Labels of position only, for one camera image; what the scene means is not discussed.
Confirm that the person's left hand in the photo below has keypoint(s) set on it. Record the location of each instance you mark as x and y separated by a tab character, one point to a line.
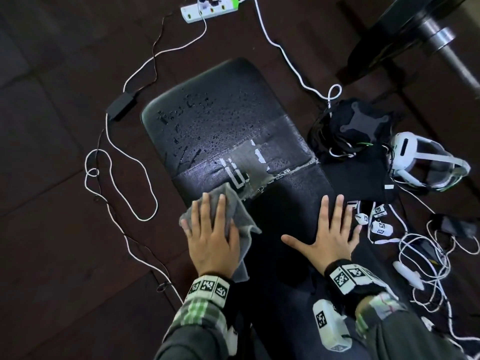
213	254

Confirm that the person's right hand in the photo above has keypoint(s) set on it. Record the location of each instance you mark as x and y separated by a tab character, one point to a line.
330	247

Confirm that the grey cleaning cloth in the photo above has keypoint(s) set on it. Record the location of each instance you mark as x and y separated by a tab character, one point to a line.
243	221

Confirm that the black bench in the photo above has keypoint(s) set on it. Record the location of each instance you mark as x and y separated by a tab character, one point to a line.
225	108

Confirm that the person's right forearm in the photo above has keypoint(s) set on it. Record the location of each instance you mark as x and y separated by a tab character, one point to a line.
405	333

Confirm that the person's left forearm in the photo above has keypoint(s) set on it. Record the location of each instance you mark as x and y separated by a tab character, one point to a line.
195	333

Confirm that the left marker wristband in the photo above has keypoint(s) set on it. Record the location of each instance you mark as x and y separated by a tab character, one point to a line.
210	288

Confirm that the marker wristband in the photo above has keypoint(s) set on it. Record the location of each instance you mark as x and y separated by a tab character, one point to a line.
210	288
348	281

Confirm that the right marker wristband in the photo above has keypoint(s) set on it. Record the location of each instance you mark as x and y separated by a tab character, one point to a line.
348	281

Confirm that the small white marker block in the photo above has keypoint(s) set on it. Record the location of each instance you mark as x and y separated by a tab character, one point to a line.
381	228
362	218
379	210

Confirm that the white handheld controller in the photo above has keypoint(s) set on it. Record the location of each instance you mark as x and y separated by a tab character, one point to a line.
408	275

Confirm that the flat black battery pack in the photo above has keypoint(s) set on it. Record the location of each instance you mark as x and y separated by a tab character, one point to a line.
427	251

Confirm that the white headset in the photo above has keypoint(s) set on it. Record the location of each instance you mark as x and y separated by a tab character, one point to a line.
405	149

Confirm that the black power adapter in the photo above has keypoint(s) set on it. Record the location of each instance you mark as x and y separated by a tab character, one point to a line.
453	225

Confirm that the black power brick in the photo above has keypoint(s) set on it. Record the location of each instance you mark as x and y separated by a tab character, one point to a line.
120	104

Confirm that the black yellow print weight plate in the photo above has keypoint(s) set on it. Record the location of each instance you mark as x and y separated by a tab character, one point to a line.
393	33

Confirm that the white power strip green end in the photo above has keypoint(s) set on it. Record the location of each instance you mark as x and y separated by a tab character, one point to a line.
210	9

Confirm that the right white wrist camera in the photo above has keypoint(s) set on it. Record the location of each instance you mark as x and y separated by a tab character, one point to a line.
330	326

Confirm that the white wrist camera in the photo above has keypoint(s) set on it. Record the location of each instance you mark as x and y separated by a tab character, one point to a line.
232	341
330	326

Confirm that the black head-mount device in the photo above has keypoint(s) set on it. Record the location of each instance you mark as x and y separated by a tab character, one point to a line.
356	172

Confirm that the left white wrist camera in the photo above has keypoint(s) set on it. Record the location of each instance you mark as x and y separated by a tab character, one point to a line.
232	341

